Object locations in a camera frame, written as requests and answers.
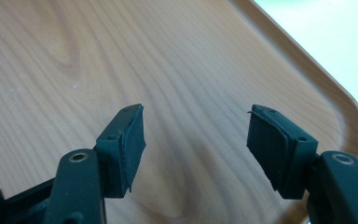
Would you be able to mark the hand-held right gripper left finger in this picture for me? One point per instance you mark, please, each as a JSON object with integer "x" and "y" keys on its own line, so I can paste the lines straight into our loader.
{"x": 118, "y": 155}

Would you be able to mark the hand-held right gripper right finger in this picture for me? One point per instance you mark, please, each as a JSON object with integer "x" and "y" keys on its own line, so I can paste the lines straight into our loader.
{"x": 292, "y": 155}

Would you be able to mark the wooden tray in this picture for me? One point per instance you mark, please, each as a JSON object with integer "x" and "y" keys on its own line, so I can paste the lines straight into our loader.
{"x": 180, "y": 62}

